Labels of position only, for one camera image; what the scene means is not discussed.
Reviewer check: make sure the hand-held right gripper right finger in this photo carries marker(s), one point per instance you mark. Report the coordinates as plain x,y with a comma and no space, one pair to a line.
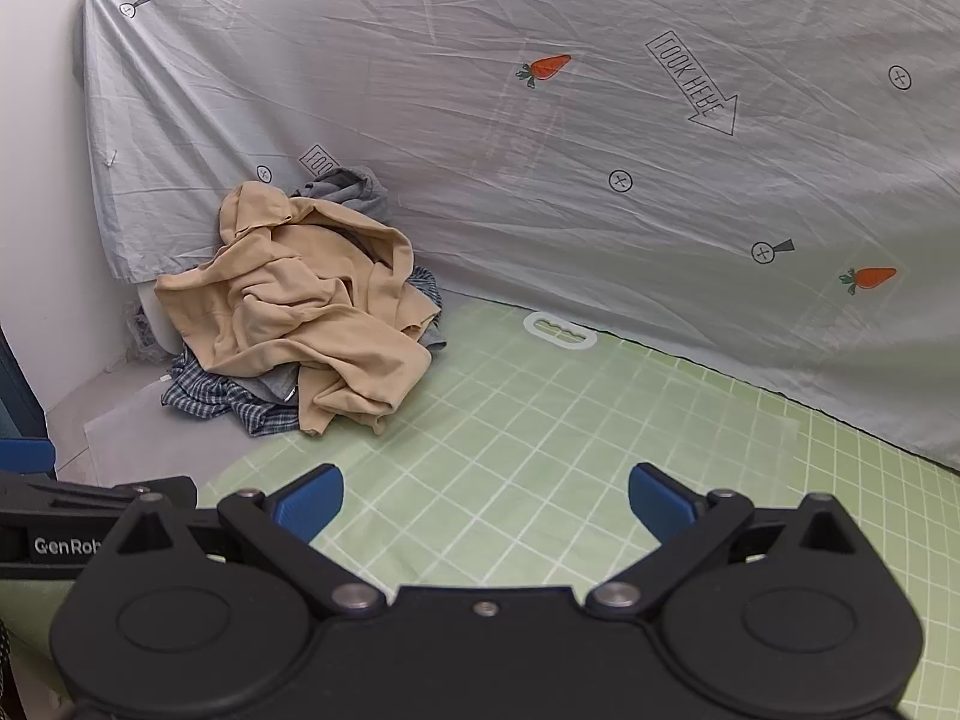
660,506

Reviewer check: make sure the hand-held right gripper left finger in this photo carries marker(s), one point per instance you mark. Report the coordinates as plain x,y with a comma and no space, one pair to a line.
311,502

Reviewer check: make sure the beige sweater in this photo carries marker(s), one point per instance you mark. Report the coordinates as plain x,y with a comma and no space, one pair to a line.
300,315

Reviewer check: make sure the dark plaid shirt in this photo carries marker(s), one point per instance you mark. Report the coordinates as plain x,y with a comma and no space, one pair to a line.
217,397

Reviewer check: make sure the dark teal panel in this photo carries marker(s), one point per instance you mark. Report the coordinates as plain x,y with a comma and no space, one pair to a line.
19,390

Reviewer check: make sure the green checked blanket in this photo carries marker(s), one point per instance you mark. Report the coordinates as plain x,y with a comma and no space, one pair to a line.
525,427

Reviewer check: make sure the crumpled clear plastic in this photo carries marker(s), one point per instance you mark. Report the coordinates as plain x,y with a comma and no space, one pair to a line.
139,337

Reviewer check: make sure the white rounded object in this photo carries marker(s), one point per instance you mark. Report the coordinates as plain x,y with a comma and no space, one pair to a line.
161,322

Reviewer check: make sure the grey zip hoodie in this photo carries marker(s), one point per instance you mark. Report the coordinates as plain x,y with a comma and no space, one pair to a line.
352,191

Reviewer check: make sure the grey carrot print sheet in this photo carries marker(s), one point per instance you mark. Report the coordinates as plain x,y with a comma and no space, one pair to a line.
525,202

